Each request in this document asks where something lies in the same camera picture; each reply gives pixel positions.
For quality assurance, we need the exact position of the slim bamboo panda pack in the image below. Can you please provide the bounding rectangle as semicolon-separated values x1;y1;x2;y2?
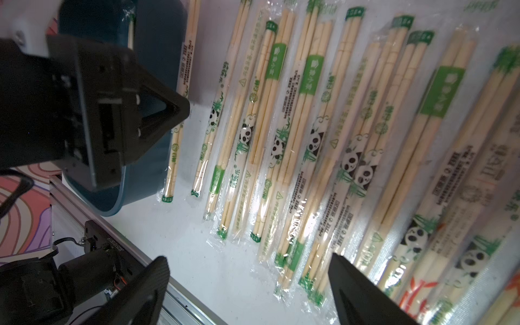
190;1;252;198

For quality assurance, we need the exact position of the twin panda chopstick pack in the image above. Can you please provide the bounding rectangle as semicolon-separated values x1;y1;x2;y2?
291;15;435;307

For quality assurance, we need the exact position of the green band pack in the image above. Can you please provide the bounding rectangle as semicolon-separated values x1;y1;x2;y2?
202;9;269;221
229;1;297;241

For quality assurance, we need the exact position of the green band pack table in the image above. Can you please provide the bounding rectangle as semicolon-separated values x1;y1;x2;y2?
354;24;477;276

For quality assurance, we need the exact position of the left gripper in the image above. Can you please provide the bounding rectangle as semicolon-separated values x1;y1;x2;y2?
1;35;190;191

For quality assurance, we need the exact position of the plain green text pack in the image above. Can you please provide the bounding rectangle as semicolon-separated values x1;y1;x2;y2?
273;5;366;285

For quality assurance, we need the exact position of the slim panda chopstick pack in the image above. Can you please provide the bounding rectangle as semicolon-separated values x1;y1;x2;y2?
250;1;343;264

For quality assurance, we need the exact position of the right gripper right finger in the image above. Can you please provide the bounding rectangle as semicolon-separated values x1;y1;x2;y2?
328;253;416;325

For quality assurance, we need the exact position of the green bamboo chopstick pack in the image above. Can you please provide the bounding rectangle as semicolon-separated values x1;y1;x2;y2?
422;188;519;324

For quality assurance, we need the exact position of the red green chopstick pack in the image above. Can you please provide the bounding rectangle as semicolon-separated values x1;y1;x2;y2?
479;269;519;325

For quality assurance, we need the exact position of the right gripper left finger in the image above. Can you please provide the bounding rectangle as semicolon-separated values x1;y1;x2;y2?
83;256;170;325

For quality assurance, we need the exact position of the teal storage box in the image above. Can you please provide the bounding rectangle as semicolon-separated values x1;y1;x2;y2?
58;1;187;217

